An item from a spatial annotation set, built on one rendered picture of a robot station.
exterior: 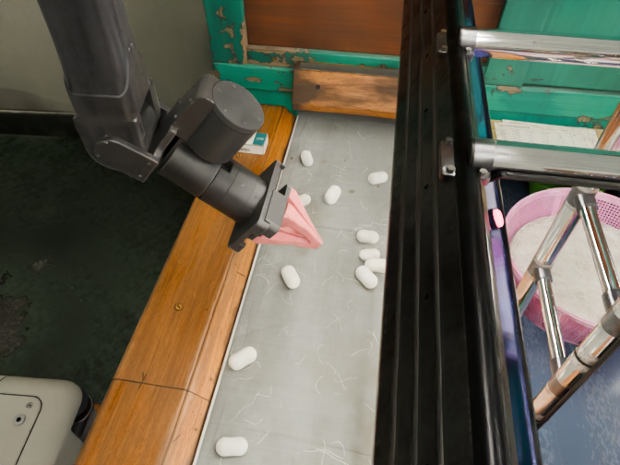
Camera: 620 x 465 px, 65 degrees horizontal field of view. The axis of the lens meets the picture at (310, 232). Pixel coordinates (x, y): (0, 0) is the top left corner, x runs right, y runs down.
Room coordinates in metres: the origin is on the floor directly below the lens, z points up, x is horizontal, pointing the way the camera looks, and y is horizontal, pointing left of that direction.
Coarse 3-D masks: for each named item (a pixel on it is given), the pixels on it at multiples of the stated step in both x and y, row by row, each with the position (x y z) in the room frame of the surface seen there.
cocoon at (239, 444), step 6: (222, 438) 0.18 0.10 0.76; (228, 438) 0.18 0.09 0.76; (234, 438) 0.18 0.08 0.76; (240, 438) 0.18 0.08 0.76; (216, 444) 0.18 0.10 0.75; (222, 444) 0.18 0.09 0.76; (228, 444) 0.18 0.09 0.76; (234, 444) 0.18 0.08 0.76; (240, 444) 0.18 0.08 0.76; (246, 444) 0.18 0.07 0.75; (216, 450) 0.17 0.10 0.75; (222, 450) 0.17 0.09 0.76; (228, 450) 0.17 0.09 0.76; (234, 450) 0.17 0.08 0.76; (240, 450) 0.17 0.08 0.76; (222, 456) 0.17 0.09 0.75
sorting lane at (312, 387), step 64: (320, 128) 0.77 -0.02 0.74; (384, 128) 0.77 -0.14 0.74; (320, 192) 0.59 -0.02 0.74; (384, 192) 0.59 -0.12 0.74; (256, 256) 0.45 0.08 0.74; (320, 256) 0.45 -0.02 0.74; (384, 256) 0.45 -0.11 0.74; (256, 320) 0.34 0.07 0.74; (320, 320) 0.34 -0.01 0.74; (256, 384) 0.25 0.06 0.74; (320, 384) 0.25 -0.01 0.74; (256, 448) 0.18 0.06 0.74; (320, 448) 0.18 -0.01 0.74
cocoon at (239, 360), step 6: (246, 348) 0.29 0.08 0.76; (252, 348) 0.29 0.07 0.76; (234, 354) 0.28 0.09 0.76; (240, 354) 0.28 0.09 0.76; (246, 354) 0.28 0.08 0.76; (252, 354) 0.28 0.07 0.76; (234, 360) 0.28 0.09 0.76; (240, 360) 0.28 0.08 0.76; (246, 360) 0.28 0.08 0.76; (252, 360) 0.28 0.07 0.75; (234, 366) 0.27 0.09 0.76; (240, 366) 0.27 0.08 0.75
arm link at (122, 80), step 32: (64, 0) 0.36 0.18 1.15; (96, 0) 0.37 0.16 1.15; (64, 32) 0.37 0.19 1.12; (96, 32) 0.37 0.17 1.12; (128, 32) 0.40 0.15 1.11; (64, 64) 0.37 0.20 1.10; (96, 64) 0.37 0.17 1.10; (128, 64) 0.38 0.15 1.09; (96, 96) 0.36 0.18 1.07; (128, 96) 0.37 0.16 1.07; (96, 128) 0.36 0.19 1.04; (128, 128) 0.36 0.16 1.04; (96, 160) 0.37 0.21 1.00
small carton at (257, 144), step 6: (252, 138) 0.68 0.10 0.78; (258, 138) 0.68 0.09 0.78; (264, 138) 0.68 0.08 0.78; (246, 144) 0.66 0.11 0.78; (252, 144) 0.66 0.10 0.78; (258, 144) 0.66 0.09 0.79; (264, 144) 0.66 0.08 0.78; (240, 150) 0.67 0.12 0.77; (246, 150) 0.66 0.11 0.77; (252, 150) 0.66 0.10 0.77; (258, 150) 0.66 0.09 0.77; (264, 150) 0.66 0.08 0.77
